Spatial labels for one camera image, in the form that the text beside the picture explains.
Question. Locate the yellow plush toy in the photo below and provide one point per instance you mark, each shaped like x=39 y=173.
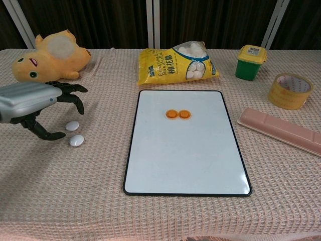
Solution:
x=50 y=62

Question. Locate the white frame post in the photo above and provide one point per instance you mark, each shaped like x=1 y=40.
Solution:
x=20 y=25
x=153 y=25
x=274 y=25

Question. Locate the yellow packing tape roll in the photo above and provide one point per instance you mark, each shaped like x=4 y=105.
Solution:
x=278 y=99

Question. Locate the yellow marshmallow bag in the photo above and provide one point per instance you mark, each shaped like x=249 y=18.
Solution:
x=163 y=67

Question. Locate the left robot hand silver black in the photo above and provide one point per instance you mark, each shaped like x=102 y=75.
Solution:
x=25 y=100

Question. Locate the white round magnet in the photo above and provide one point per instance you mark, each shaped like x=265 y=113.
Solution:
x=72 y=125
x=76 y=140

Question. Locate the beige waffle tablecloth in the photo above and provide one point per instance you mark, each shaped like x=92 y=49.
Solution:
x=75 y=188

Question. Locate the green mini bin yellow lid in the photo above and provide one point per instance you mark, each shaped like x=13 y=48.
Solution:
x=247 y=67

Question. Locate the pink long pencil case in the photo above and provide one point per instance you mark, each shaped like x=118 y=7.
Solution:
x=276 y=126

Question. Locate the orange round magnet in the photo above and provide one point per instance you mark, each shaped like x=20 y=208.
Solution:
x=171 y=114
x=183 y=114

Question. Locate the dark brown curtain panel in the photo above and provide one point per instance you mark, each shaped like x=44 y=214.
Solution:
x=87 y=22
x=301 y=25
x=213 y=22
x=7 y=30

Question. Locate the white magnetic board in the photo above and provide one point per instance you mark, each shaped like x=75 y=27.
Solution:
x=185 y=155

